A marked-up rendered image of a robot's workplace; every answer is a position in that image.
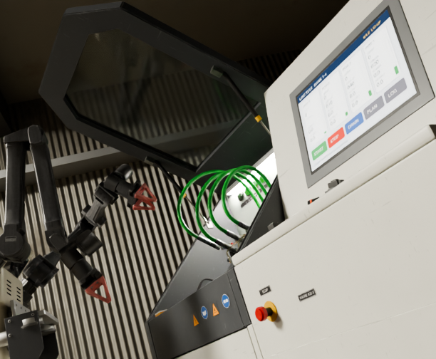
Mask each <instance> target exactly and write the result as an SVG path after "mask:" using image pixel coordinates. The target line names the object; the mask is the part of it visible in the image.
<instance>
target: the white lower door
mask: <svg viewBox="0 0 436 359"><path fill-rule="evenodd" d="M175 359H257V356H256V352H255V349H254V346H253V343H252V341H251V336H250V334H249V330H248V328H245V329H244V330H241V331H239V332H236V333H234V334H231V335H229V336H227V337H225V338H222V339H220V340H217V341H215V342H213V343H210V344H209V345H206V346H204V347H201V348H199V349H196V350H194V351H192V352H190V353H187V354H185V355H182V356H180V357H178V358H175Z"/></svg>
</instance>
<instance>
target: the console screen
mask: <svg viewBox="0 0 436 359"><path fill-rule="evenodd" d="M289 97H290V102H291V109H292V113H293V117H294V123H295V127H296V134H297V138H298V142H299V148H300V152H301V159H302V163H303V170H304V174H305V178H306V184H307V188H308V189H309V188H310V187H312V186H313V185H315V183H317V182H319V181H320V180H322V179H323V178H324V177H325V176H327V175H328V174H330V173H331V172H332V171H334V170H335V169H337V168H338V167H340V166H341V165H342V164H343V163H345V162H347V161H348V160H349V159H350V158H352V157H353V156H355V155H356V154H358V153H359V152H360V151H361V150H363V149H365V148H366V147H367V146H369V145H370V144H371V143H373V142H375V141H376V140H377V139H378V138H380V137H381V136H383V135H384V134H385V133H387V132H388V131H390V130H391V129H393V128H394V127H395V126H396V125H398V124H399V123H401V122H402V121H403V120H405V119H406V118H408V117H409V116H411V115H412V114H413V113H415V112H416V111H418V110H419V109H421V108H422V107H423V106H424V105H426V104H427V103H429V102H430V101H431V100H433V99H434V98H435V94H434V91H433V89H432V86H431V83H430V80H429V78H428V76H427V72H426V70H425V67H424V64H423V62H422V59H421V57H420V53H419V51H418V49H417V46H416V43H415V40H414V38H413V35H412V32H411V30H410V27H409V24H408V21H407V19H406V16H405V13H404V11H403V8H402V5H401V3H400V0H382V1H381V3H380V4H379V5H378V6H377V7H376V8H375V9H374V10H373V11H372V12H371V13H370V14H369V15H368V16H367V17H366V18H365V19H364V20H363V21H362V22H361V23H360V24H359V25H358V26H357V27H356V28H355V29H354V30H353V31H352V32H351V33H350V34H349V35H348V36H347V37H346V38H345V39H344V40H343V41H342V42H341V43H340V44H339V45H338V46H337V47H336V48H335V49H334V50H333V51H332V52H331V53H330V54H329V55H328V56H327V57H326V58H325V59H324V60H323V61H322V62H321V63H320V64H319V65H318V66H317V67H316V68H315V69H314V70H313V71H312V72H311V73H310V74H309V75H308V76H307V77H306V78H305V79H304V80H303V81H302V82H301V83H300V84H299V85H298V86H297V87H296V88H295V89H294V90H293V91H292V92H291V93H290V94H289Z"/></svg>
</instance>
